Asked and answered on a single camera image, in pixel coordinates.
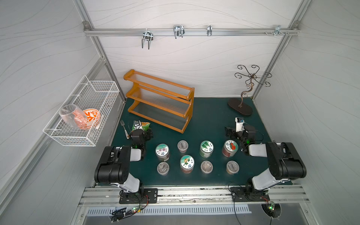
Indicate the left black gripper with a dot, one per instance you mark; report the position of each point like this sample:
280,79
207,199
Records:
145,133

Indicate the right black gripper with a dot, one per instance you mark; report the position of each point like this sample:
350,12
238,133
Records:
232,132

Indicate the small clear-lid jar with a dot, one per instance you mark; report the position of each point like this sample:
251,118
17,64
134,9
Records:
232,167
163,168
206,167
182,146

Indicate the small clear-lid jar top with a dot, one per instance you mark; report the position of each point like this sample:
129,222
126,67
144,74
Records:
182,146

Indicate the orange wooden tiered shelf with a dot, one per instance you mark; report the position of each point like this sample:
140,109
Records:
160,101

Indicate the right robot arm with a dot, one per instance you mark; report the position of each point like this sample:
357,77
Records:
284,162

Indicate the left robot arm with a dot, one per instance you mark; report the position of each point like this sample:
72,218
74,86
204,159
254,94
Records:
113,167

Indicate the tomato label seed jar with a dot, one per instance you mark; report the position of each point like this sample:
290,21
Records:
229,149

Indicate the flower label seed jar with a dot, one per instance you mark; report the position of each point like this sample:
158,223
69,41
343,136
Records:
162,152

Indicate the green snack packet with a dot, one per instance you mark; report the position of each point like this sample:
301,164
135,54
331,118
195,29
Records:
140,125

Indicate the green leaf label jar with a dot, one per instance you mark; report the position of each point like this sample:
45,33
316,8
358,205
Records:
206,149

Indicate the metal scroll hook stand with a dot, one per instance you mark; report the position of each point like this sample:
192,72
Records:
251,78

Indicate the orange fruit label jar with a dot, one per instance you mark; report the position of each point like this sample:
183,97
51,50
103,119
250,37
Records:
187,164

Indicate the orange patterned bowl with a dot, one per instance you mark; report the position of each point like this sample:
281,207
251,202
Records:
93,118

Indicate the clear glass cup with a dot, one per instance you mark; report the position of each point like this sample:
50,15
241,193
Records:
73,116

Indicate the metal double hook left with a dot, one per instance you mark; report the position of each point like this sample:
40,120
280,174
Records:
147,37

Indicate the metal double hook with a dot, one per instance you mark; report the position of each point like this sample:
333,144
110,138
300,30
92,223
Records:
147,37
178,31

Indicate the metal single hook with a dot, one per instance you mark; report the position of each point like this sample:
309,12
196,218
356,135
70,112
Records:
209,30

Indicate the metal double hook middle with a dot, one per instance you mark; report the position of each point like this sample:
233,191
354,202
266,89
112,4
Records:
178,31

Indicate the metal hook right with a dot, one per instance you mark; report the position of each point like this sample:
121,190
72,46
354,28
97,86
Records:
277,32

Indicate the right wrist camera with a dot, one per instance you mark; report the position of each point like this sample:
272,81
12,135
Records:
239,124

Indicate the white handled fork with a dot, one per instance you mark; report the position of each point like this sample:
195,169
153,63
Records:
125,131

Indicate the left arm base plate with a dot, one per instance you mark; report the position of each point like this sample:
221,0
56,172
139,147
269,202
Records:
147,195

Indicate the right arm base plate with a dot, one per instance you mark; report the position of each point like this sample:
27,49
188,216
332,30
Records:
241,194

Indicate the white wire basket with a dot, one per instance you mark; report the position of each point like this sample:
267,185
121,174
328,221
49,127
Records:
100,95

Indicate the aluminium top rail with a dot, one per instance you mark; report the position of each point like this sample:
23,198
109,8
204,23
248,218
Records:
195,32

